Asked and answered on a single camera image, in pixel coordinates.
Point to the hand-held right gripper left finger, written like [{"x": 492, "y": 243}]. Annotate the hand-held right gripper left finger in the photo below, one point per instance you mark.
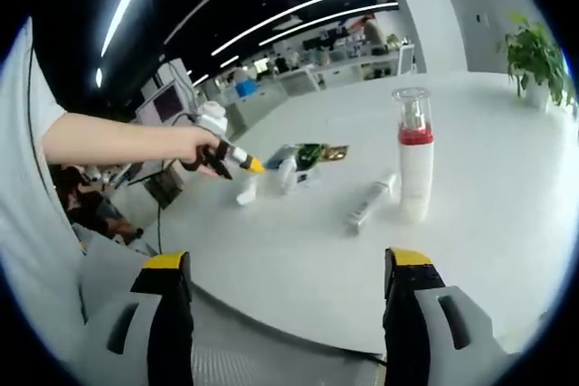
[{"x": 117, "y": 359}]

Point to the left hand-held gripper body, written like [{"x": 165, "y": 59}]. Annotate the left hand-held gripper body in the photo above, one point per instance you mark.
[{"x": 212, "y": 119}]

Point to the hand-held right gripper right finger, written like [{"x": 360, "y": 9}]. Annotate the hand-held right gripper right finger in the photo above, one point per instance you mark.
[{"x": 429, "y": 313}]

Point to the green black skincare sachet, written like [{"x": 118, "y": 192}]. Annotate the green black skincare sachet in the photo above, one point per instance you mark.
[{"x": 312, "y": 153}]

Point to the silver skincare tube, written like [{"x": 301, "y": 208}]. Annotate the silver skincare tube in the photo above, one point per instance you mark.
[{"x": 368, "y": 203}]

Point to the white skincare bottle red collar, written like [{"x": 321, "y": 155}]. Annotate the white skincare bottle red collar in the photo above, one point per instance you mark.
[{"x": 414, "y": 169}]

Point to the person's left hand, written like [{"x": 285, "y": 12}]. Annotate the person's left hand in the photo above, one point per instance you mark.
[{"x": 190, "y": 146}]

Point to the blue bin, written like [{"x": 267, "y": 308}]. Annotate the blue bin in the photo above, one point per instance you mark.
[{"x": 245, "y": 88}]

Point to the white laptop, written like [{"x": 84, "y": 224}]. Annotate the white laptop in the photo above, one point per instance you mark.
[{"x": 165, "y": 101}]

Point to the bright ceiling light strip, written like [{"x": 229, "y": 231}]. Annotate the bright ceiling light strip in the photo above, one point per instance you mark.
[{"x": 120, "y": 11}]

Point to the white mesh office chair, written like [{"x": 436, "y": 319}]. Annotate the white mesh office chair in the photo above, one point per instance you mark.
[{"x": 280, "y": 359}]

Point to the person's white shirt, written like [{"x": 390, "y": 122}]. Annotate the person's white shirt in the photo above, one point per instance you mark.
[{"x": 27, "y": 178}]

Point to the green potted plant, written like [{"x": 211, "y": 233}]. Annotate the green potted plant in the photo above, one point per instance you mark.
[{"x": 534, "y": 56}]

